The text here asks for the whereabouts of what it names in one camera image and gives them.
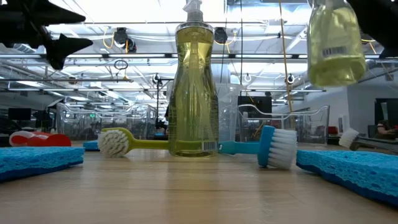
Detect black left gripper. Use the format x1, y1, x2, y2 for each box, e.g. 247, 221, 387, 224
0, 0, 94, 71

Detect clear yellow-green soap bottle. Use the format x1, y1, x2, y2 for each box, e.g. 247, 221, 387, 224
167, 0, 220, 158
307, 0, 368, 88

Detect red dish brush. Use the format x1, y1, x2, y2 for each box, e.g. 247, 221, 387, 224
8, 130, 73, 147

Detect blue kitchen sponge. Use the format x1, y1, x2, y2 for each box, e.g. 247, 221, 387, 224
295, 149, 398, 208
82, 139, 101, 152
0, 146, 86, 183

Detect grey dish brush white bristles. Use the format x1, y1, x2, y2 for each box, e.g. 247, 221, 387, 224
338, 128, 398, 156

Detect black monitor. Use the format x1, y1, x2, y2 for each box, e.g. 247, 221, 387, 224
238, 95, 273, 115
7, 107, 32, 121

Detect shallow clear plastic tray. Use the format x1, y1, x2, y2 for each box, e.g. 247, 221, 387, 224
236, 104, 331, 146
55, 101, 159, 141

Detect person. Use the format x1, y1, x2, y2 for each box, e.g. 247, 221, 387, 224
374, 119, 398, 140

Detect yellow-green dish brush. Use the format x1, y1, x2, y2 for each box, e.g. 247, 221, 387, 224
97, 127, 171, 159

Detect blue dish brush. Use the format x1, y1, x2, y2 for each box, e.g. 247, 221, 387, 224
218, 124, 299, 170

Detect deep clear plastic tub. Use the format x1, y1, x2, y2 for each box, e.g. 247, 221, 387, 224
165, 81, 243, 143

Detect black ceiling cord reel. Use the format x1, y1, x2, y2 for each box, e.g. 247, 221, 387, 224
113, 27, 137, 54
213, 26, 228, 45

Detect yellow hanging cable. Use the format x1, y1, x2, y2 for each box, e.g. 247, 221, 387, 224
278, 0, 295, 113

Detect white wall dispenser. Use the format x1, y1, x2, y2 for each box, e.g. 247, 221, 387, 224
338, 114, 350, 134

